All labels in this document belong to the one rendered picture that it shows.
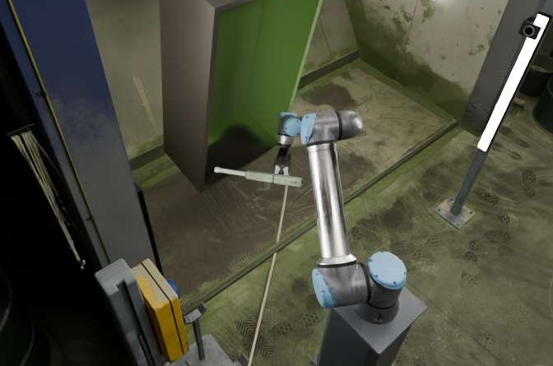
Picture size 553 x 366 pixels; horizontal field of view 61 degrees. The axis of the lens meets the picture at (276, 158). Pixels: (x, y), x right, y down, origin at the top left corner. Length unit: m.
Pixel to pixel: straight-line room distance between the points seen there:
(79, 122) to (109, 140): 0.11
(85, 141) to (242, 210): 1.85
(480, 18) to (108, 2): 2.48
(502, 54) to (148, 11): 2.42
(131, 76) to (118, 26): 0.32
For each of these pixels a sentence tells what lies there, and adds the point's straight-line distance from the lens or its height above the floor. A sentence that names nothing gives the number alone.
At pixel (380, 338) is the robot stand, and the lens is 2.00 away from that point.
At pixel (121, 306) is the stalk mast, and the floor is 1.59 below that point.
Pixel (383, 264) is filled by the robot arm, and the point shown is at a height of 0.91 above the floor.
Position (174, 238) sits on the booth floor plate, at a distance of 2.96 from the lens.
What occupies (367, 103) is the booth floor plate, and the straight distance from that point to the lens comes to 3.97.
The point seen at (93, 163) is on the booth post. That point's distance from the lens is 1.38.
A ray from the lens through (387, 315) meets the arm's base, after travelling 1.99.
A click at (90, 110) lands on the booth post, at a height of 1.65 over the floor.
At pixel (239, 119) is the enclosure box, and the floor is 0.52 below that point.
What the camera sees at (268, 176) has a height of 0.57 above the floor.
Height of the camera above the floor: 2.41
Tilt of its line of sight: 45 degrees down
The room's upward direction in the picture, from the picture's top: 3 degrees clockwise
